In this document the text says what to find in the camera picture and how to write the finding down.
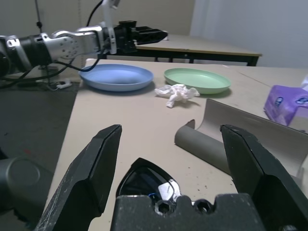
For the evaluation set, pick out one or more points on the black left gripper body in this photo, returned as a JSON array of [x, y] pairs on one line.
[[127, 36]]

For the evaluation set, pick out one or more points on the grey glasses case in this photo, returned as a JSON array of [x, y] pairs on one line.
[[199, 144]]

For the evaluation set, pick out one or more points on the blue plastic plate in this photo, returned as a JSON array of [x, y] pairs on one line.
[[115, 77]]

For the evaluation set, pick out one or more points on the purple tissue box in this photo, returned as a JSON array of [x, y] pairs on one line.
[[281, 103]]

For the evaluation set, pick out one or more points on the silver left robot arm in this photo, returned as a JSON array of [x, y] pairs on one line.
[[65, 43]]

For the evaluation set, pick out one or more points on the white tissue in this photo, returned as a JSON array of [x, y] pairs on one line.
[[178, 93]]

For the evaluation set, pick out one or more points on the white power strip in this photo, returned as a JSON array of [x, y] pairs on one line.
[[61, 84]]

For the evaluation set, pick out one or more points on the green plastic plate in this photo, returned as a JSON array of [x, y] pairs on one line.
[[197, 79]]

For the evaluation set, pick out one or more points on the black sunglasses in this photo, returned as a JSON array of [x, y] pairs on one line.
[[139, 175]]

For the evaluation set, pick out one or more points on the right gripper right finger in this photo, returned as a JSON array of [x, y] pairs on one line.
[[264, 183]]

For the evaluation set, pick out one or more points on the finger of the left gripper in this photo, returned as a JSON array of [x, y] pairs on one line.
[[154, 37], [146, 28]]

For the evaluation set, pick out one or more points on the beige side table black frame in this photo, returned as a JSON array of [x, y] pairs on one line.
[[204, 48]]

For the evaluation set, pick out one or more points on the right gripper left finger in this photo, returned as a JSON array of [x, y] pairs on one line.
[[91, 173]]

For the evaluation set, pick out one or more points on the thin metal stand rod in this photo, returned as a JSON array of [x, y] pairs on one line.
[[37, 14]]

